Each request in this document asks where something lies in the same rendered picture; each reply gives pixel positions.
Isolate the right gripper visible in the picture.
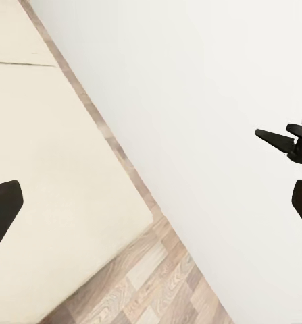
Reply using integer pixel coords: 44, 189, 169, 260
255, 124, 302, 164

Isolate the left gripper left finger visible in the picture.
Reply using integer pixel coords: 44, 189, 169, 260
0, 180, 24, 242

